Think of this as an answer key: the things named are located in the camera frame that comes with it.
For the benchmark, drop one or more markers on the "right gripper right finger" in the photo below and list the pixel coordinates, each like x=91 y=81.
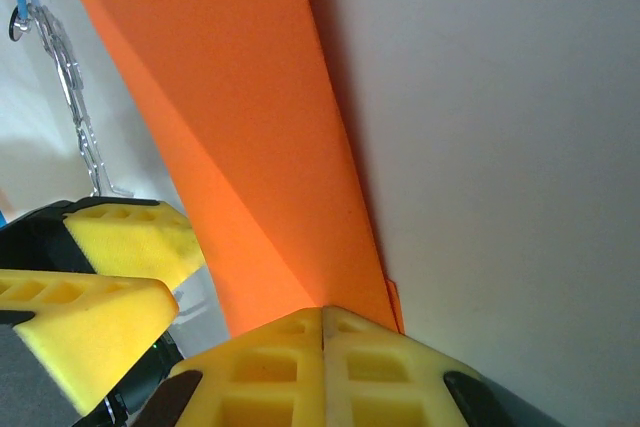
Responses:
x=380 y=377

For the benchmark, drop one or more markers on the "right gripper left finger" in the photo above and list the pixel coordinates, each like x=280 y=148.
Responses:
x=265 y=377

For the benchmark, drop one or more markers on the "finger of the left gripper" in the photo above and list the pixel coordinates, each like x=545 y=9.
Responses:
x=140 y=242
x=100 y=327

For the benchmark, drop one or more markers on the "orange paper sheet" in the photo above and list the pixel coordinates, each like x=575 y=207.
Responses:
x=225 y=72

